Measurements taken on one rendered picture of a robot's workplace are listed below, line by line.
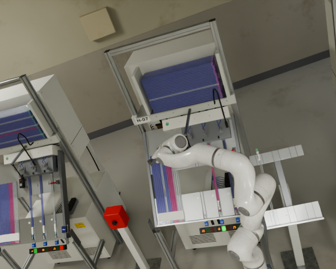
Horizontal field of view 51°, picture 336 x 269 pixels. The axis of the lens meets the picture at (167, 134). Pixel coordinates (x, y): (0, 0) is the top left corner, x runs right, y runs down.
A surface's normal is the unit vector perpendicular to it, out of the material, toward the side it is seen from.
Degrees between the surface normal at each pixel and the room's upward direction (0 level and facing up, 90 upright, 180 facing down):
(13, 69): 90
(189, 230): 90
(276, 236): 0
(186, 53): 90
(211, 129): 47
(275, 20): 90
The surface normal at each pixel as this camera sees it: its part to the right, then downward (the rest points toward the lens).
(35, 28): 0.09, 0.50
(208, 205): -0.32, -0.14
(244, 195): -0.58, -0.18
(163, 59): -0.14, 0.56
